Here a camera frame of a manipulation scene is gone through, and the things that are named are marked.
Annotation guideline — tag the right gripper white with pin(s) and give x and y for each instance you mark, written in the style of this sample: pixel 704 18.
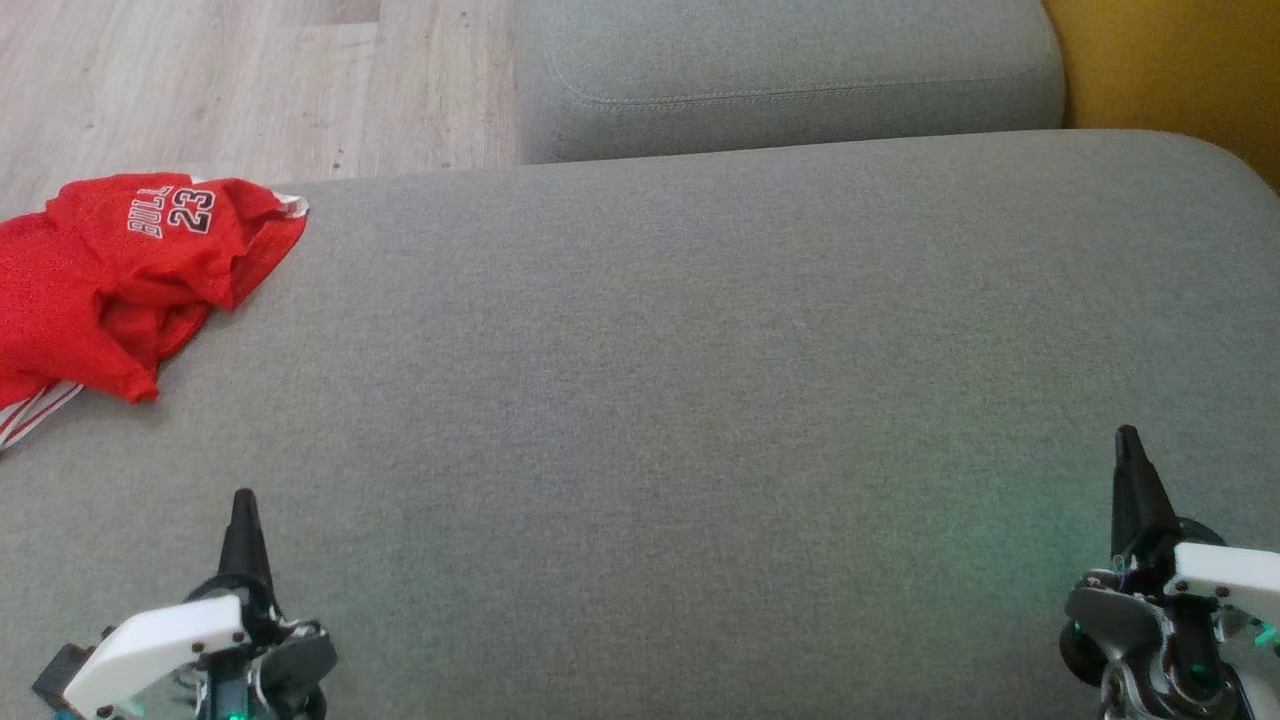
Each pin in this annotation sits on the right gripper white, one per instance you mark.
pixel 1220 580

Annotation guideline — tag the red white-striped basketball shorts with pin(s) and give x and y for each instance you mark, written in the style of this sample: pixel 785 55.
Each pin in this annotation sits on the red white-striped basketball shorts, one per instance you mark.
pixel 245 245

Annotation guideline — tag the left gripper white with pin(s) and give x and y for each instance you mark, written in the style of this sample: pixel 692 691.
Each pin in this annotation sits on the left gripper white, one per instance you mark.
pixel 150 640

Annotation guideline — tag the large grey sofa seat cushion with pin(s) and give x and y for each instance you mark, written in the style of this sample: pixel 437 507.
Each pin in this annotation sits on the large grey sofa seat cushion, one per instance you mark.
pixel 650 400

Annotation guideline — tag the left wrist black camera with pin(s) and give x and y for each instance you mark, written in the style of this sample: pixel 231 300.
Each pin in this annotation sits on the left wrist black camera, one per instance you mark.
pixel 60 675

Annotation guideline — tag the yellow sofa backrest cushion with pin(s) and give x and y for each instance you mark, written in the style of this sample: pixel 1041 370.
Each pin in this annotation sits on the yellow sofa backrest cushion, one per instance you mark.
pixel 1180 70

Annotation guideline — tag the red Bulls basketball jersey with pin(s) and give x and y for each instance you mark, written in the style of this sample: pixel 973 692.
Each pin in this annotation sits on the red Bulls basketball jersey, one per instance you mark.
pixel 50 300

